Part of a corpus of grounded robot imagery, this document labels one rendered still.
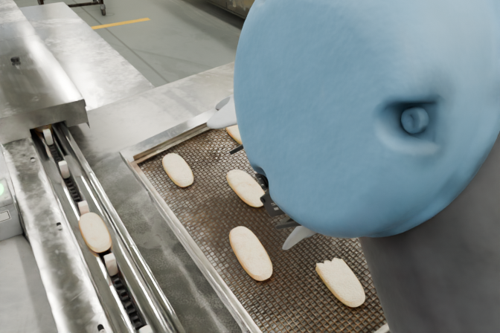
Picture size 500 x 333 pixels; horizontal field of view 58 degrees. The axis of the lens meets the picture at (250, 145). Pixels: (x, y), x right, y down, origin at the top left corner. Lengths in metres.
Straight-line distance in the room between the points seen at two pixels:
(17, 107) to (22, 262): 0.36
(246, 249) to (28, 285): 0.33
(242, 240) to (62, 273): 0.25
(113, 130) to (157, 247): 0.41
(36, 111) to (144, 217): 0.34
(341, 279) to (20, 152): 0.67
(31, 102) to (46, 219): 0.33
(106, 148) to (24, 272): 0.35
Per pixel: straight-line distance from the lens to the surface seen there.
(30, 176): 0.91
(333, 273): 0.58
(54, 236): 0.76
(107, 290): 0.67
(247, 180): 0.71
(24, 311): 0.73
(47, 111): 1.02
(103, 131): 1.09
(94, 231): 0.75
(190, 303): 0.67
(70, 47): 1.67
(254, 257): 0.60
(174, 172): 0.76
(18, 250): 0.82
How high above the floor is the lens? 1.34
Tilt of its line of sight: 32 degrees down
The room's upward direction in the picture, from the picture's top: straight up
